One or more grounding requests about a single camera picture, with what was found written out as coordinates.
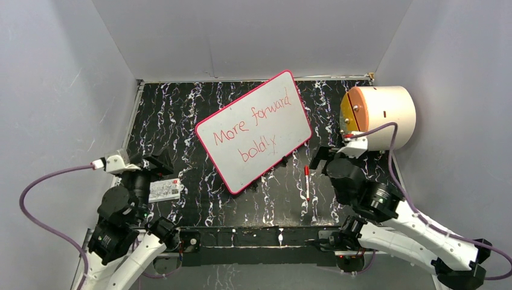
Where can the pink-framed whiteboard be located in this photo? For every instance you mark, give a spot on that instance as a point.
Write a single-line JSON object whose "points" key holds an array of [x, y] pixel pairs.
{"points": [[255, 132]]}

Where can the red-capped whiteboard marker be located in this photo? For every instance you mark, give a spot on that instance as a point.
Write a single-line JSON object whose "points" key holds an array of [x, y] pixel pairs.
{"points": [[307, 182]]}

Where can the white printed label card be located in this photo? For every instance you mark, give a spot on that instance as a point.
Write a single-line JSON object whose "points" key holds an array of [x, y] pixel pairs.
{"points": [[165, 190]]}

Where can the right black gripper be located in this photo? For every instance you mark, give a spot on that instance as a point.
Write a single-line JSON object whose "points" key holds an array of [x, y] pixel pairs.
{"points": [[326, 153]]}

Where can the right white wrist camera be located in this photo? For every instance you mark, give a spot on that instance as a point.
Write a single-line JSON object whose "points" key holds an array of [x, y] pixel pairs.
{"points": [[353, 147]]}

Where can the whiteboard metal stand leg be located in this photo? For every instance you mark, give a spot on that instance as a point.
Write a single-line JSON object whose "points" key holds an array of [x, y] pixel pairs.
{"points": [[268, 174]]}

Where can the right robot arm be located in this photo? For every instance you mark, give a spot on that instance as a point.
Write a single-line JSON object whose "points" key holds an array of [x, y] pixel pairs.
{"points": [[385, 222]]}

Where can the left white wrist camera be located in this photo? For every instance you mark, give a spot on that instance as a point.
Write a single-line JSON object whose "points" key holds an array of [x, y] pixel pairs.
{"points": [[115, 163]]}

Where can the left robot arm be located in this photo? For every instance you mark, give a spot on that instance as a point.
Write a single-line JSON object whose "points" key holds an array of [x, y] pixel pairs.
{"points": [[111, 260]]}

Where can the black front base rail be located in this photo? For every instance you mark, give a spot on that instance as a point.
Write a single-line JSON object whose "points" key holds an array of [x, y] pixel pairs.
{"points": [[260, 245]]}

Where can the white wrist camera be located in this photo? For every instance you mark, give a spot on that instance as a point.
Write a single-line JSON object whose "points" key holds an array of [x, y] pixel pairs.
{"points": [[115, 163], [353, 147]]}

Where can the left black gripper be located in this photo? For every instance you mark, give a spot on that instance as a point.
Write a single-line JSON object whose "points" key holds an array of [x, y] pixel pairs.
{"points": [[161, 159]]}

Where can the white cylindrical drum device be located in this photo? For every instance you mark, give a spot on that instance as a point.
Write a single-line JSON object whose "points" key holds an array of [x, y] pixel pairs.
{"points": [[367, 107]]}

